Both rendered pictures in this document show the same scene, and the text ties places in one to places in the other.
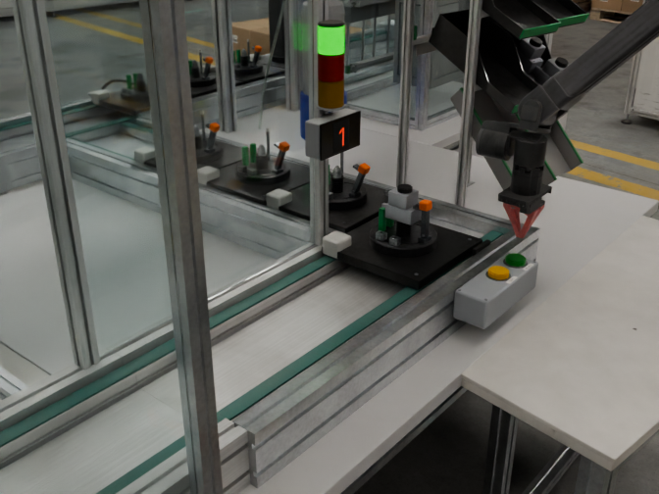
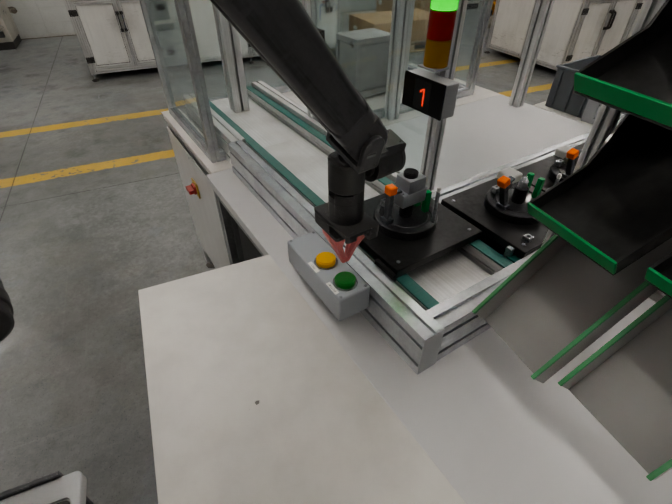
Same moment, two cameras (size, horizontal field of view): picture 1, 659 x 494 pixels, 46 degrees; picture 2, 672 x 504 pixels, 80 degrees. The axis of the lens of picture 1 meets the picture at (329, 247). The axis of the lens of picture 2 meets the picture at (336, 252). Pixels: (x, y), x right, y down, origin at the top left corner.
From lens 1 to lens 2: 1.78 m
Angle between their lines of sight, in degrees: 86
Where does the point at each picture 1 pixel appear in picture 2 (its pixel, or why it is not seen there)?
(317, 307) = not seen: hidden behind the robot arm
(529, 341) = (284, 306)
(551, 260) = (437, 405)
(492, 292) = (299, 248)
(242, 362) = (305, 161)
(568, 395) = (207, 297)
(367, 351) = (265, 179)
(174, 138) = not seen: outside the picture
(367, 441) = (236, 203)
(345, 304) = not seen: hidden behind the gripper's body
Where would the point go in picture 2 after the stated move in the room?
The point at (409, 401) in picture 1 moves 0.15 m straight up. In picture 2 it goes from (257, 225) to (249, 175)
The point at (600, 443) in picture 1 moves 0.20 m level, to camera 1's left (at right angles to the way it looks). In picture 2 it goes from (155, 290) to (204, 237)
